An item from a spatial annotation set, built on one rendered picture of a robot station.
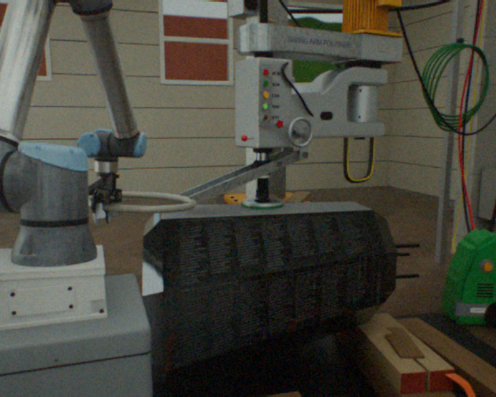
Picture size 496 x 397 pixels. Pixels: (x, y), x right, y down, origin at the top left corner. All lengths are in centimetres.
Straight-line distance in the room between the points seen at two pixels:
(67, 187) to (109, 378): 43
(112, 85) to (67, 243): 65
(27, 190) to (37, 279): 20
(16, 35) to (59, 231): 54
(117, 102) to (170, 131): 665
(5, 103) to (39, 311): 51
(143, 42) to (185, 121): 141
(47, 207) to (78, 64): 714
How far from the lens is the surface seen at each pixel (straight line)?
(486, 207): 488
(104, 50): 158
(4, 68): 138
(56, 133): 822
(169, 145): 831
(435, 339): 290
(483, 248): 333
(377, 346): 245
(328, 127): 256
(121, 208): 195
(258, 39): 234
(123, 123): 170
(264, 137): 231
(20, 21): 146
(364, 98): 275
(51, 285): 115
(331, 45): 257
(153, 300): 205
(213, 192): 225
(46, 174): 115
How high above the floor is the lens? 129
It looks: 10 degrees down
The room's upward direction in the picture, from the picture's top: straight up
